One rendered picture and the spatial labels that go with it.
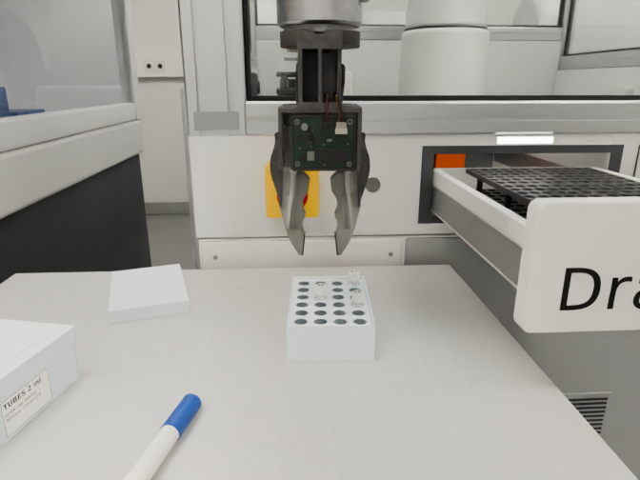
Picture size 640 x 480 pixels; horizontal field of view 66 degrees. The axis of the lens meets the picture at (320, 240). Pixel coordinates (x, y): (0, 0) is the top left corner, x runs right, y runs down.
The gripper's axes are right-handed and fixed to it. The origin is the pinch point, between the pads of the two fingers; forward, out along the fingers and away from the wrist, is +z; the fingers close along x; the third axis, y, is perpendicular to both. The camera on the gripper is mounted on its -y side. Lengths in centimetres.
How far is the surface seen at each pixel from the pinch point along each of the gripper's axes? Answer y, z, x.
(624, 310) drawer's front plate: 12.7, 2.1, 24.9
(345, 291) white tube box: -0.6, 6.2, 2.8
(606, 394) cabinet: -22, 35, 48
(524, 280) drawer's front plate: 12.5, -0.6, 16.5
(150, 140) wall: -337, 27, -130
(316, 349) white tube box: 7.9, 8.4, -0.3
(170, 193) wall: -337, 69, -119
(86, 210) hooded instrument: -65, 13, -56
